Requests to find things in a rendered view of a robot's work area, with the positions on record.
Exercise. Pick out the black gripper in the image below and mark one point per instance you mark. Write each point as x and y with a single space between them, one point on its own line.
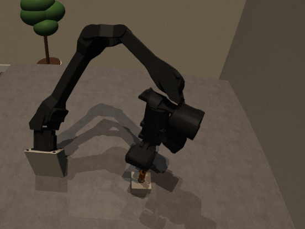
142 155

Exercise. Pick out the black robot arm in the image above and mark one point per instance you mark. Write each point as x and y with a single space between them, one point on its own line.
184 121

